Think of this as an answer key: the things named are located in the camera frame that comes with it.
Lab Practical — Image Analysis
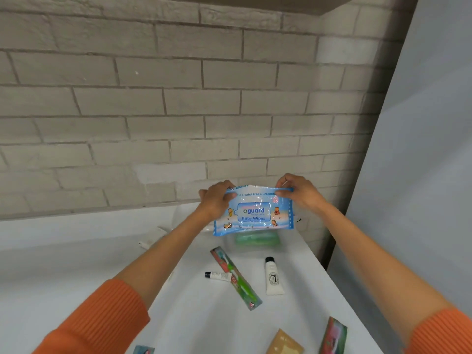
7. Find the person's left hand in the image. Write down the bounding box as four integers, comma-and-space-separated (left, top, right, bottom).
195, 180, 238, 224

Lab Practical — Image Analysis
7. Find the person's right forearm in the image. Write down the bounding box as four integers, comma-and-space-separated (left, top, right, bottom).
316, 201, 472, 354

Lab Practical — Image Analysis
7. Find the person's left forearm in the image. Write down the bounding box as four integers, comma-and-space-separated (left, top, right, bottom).
33, 208, 215, 354

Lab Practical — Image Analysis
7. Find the red green packaged toothbrush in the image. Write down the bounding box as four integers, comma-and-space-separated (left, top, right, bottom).
319, 316, 348, 354

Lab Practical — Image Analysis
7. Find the green soap box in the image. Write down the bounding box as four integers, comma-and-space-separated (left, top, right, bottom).
235, 231, 280, 248

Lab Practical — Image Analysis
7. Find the blue baby wipes pack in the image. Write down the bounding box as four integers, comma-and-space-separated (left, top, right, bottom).
213, 184, 295, 237

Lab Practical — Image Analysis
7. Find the tan paper packet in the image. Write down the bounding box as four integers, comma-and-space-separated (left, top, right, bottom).
266, 328, 304, 354

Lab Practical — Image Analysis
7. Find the large white tube black cap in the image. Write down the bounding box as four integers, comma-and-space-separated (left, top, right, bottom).
264, 257, 285, 295

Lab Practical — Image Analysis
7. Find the person's right hand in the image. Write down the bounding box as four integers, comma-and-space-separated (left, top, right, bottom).
274, 173, 328, 215

